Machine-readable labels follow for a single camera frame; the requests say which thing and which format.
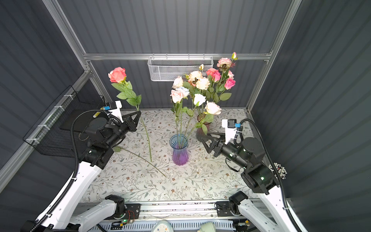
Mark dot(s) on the white wire mesh basket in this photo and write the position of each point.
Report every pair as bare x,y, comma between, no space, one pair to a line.
167,68

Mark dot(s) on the beige spray rose stem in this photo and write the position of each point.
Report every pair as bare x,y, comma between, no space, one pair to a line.
202,84

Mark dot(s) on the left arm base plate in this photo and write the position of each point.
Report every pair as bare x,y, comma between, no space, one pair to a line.
132,212

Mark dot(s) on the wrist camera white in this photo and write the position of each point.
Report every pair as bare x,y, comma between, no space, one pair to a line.
114,108
232,129

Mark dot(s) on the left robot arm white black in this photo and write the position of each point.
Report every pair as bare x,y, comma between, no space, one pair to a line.
103,135

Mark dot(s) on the magenta rose long stem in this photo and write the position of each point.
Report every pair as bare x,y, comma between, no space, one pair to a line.
216,76

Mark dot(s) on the hot pink rose stem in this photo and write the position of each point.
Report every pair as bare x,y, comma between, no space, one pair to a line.
218,91

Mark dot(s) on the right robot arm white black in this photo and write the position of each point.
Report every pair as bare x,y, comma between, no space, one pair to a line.
259,179

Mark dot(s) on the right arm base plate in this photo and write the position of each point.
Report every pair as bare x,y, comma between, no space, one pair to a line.
223,209

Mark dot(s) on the blue purple glass vase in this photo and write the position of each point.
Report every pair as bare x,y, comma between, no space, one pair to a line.
179,144

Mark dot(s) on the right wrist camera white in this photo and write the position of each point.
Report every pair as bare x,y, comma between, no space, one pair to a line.
232,129

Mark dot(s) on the cream peach rose stem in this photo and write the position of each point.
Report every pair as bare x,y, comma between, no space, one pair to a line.
211,110

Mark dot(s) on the floral patterned table mat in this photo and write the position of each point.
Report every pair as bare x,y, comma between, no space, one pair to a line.
203,177

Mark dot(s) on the light pink rose stem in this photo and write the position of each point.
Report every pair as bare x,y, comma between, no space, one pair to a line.
177,108

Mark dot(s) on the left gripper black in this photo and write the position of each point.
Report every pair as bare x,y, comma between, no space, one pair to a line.
131,124

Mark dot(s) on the salmon pink rose stem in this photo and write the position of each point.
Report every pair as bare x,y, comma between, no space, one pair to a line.
211,71

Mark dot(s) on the coral pink rose stem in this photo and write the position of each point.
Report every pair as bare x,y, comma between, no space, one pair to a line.
118,79

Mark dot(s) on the bunch of artificial flowers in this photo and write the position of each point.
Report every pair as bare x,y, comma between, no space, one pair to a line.
118,149

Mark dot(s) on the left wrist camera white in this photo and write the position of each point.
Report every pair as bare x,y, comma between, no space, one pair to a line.
114,108

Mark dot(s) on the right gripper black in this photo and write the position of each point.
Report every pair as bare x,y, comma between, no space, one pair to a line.
218,141

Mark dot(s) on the pure white rose stem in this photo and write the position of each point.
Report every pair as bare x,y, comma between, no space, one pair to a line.
196,113

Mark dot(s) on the white vented rail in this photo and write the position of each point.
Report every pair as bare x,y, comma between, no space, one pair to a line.
216,225

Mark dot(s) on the black wire basket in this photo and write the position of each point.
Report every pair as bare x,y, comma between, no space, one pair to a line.
51,135

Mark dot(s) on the pink grey glass vase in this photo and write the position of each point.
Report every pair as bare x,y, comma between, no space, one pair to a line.
200,133

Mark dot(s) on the cream white rose stem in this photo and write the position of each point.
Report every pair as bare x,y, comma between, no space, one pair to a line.
178,82

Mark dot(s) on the bundle of white-tipped sticks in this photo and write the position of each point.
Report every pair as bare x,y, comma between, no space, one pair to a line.
280,169

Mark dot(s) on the peach spray rose stem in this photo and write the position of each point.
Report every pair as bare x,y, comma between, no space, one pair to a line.
191,84

